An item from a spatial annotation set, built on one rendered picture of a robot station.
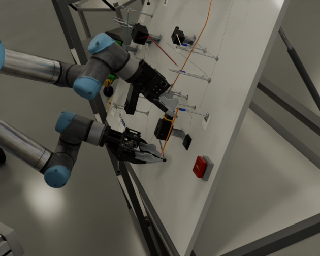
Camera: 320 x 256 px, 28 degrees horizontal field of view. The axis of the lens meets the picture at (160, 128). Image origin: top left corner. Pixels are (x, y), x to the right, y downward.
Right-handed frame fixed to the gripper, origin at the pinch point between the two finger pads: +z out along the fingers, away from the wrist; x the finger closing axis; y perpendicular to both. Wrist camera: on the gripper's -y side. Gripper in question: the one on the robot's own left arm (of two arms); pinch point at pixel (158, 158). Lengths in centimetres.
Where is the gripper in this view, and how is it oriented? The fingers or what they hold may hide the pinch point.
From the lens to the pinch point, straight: 211.7
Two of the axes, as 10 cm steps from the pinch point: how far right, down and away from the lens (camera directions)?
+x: 2.9, -8.5, 4.4
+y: 1.8, -4.0, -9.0
